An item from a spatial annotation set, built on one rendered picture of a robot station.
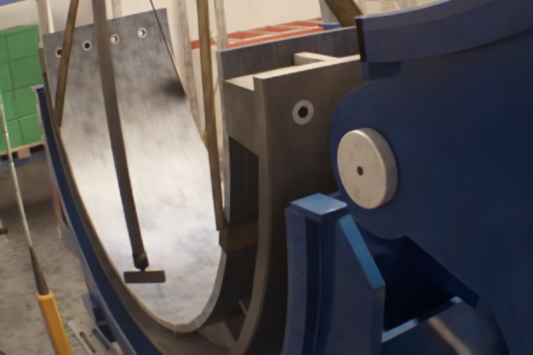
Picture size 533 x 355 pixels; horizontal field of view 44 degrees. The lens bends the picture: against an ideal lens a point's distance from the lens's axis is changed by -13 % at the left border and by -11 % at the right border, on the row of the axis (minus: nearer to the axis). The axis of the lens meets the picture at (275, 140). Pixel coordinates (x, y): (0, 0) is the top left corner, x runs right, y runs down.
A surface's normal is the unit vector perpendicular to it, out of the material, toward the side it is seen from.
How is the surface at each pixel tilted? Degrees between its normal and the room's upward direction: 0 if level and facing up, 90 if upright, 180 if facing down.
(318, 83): 94
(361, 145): 90
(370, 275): 50
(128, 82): 75
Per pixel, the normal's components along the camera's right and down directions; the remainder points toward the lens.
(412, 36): -0.85, 0.23
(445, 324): 0.53, 0.35
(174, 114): 0.34, -0.42
